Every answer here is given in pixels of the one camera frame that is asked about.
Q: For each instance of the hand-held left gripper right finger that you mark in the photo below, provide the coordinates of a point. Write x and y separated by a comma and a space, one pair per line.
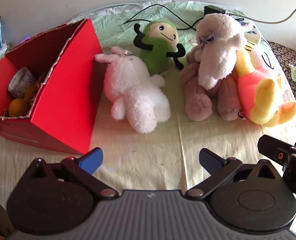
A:
210, 161

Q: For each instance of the white power strip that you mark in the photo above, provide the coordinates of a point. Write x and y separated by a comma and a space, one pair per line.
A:
253, 36

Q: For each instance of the orange rubber toy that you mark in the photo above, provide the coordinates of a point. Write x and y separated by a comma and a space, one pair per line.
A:
16, 106

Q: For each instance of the brown patterned cloth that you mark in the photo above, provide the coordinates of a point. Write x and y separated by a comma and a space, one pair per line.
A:
283, 52

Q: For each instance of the black power adapter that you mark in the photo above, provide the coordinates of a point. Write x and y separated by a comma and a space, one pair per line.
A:
214, 10

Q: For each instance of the green plush doll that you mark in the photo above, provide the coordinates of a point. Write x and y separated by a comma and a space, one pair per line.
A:
155, 52

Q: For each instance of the patterned tape roll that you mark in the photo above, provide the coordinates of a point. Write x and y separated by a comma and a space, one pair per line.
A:
19, 82

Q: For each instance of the red cardboard box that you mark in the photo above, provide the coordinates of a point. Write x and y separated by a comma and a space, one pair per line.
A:
70, 80

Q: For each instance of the white rabbit plush pink ears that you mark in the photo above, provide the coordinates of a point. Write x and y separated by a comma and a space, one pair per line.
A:
138, 97

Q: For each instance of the brown bear plush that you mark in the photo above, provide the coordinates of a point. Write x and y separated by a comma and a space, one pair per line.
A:
198, 100

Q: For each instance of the yellow tiger plush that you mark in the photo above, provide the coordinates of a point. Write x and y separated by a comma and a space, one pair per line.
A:
250, 90

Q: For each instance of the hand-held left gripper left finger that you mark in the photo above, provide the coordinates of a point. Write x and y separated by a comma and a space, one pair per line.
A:
91, 160

